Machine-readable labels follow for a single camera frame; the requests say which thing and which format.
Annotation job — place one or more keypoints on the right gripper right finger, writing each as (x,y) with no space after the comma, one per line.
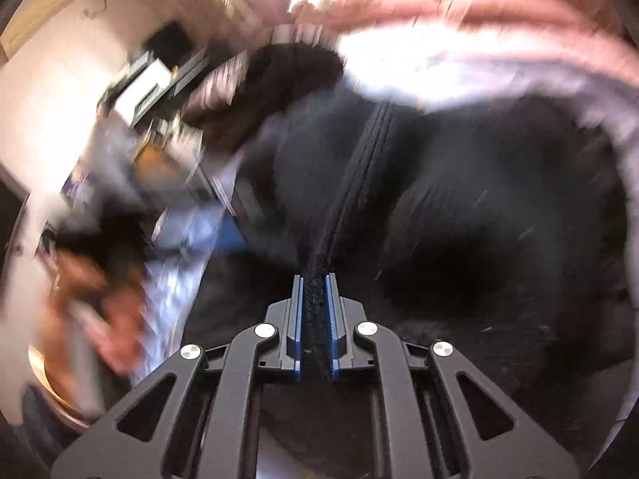
(344,315)

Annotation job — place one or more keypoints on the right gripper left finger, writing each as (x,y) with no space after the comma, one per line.
(283,361)

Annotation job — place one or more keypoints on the black knit sweater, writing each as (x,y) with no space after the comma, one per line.
(409,239)

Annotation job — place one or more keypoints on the person's left hand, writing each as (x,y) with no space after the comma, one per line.
(111,315)

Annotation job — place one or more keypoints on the light blue bed sheet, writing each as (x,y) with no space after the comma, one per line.
(474,74)

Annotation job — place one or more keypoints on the pink quilted blanket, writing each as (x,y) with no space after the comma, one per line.
(585,33)

